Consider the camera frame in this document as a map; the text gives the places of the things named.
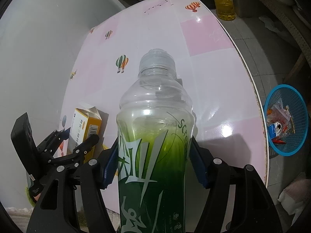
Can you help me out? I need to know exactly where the green plastic drink bottle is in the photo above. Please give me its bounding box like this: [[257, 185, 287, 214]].
[[116, 49, 196, 233]]

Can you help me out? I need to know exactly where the white tissue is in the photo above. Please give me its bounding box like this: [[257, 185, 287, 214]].
[[259, 16, 280, 32]]

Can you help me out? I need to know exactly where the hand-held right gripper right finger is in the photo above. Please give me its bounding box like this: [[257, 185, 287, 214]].
[[190, 137, 277, 233]]

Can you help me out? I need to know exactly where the pink white cloth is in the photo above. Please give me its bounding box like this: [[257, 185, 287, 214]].
[[278, 178, 309, 211]]

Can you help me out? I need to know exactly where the white green fluffy cloth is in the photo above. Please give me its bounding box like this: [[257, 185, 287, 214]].
[[6, 186, 34, 215]]

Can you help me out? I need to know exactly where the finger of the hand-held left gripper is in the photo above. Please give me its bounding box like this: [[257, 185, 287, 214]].
[[36, 129, 71, 161], [47, 135, 100, 168]]

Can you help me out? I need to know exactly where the blue mesh basket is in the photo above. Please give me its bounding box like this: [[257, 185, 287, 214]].
[[264, 84, 308, 157]]

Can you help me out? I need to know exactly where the yellow white medicine box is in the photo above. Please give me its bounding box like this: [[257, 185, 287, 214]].
[[67, 107, 102, 165]]

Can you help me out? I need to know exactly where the cooking oil bottle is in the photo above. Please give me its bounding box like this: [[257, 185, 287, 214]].
[[209, 0, 237, 21]]

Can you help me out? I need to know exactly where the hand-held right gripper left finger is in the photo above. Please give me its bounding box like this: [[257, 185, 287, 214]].
[[25, 138, 121, 233]]

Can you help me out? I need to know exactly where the grey woven shelf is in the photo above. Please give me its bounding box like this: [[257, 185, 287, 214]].
[[242, 0, 311, 61]]

